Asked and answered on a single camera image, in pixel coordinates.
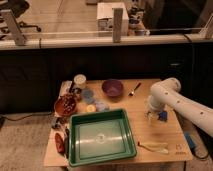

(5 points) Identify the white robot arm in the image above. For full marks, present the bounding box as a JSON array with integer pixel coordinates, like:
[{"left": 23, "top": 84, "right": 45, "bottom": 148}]
[{"left": 147, "top": 78, "right": 213, "bottom": 137}]

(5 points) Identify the grey upright post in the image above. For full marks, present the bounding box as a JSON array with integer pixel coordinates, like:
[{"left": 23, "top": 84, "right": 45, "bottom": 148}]
[{"left": 112, "top": 8, "right": 123, "bottom": 43}]

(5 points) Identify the white cup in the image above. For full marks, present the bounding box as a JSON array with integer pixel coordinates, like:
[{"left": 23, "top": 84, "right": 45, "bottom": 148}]
[{"left": 74, "top": 74, "right": 86, "bottom": 89}]

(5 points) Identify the blue small cup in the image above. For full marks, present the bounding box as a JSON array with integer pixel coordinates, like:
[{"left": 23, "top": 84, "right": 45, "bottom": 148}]
[{"left": 81, "top": 88, "right": 94, "bottom": 104}]

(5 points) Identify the blue object beside table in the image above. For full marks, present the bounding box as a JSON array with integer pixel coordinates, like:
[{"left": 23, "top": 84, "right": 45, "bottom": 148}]
[{"left": 184, "top": 132, "right": 196, "bottom": 150}]

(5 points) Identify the black office chair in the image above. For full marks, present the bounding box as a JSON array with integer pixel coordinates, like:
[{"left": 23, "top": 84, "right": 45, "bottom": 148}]
[{"left": 0, "top": 0, "right": 41, "bottom": 33}]

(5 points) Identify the yellow small cup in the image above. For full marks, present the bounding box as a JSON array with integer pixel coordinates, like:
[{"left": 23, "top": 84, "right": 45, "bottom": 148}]
[{"left": 86, "top": 105, "right": 97, "bottom": 113}]

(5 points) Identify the white cardboard box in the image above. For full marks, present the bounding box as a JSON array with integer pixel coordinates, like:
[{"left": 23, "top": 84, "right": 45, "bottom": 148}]
[{"left": 97, "top": 2, "right": 129, "bottom": 36}]

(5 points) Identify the green plastic tray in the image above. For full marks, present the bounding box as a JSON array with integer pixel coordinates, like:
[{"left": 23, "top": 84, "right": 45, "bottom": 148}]
[{"left": 69, "top": 109, "right": 137, "bottom": 167}]

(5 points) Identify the blue sponge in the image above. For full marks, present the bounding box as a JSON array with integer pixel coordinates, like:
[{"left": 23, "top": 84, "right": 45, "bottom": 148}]
[{"left": 158, "top": 111, "right": 168, "bottom": 122}]

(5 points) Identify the red oblong object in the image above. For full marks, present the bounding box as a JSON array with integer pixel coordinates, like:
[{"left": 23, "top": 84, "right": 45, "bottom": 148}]
[{"left": 55, "top": 133, "right": 65, "bottom": 154}]

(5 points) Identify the brown bowl with items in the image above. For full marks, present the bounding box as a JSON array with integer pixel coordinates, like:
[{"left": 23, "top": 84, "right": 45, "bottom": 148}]
[{"left": 54, "top": 94, "right": 77, "bottom": 116}]

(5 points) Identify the grey left post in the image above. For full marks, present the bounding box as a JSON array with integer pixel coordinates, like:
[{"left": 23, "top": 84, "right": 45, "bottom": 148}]
[{"left": 0, "top": 9, "right": 26, "bottom": 46}]

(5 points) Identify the purple bowl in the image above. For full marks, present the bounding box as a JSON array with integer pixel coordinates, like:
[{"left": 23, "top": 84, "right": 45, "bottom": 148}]
[{"left": 102, "top": 79, "right": 124, "bottom": 97}]

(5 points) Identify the black handled spoon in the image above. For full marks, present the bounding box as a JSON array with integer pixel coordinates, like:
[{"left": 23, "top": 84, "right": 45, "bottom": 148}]
[{"left": 128, "top": 82, "right": 141, "bottom": 97}]

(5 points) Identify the yellow banana peel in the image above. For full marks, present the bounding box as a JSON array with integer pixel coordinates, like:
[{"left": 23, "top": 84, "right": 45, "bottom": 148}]
[{"left": 138, "top": 142, "right": 169, "bottom": 154}]

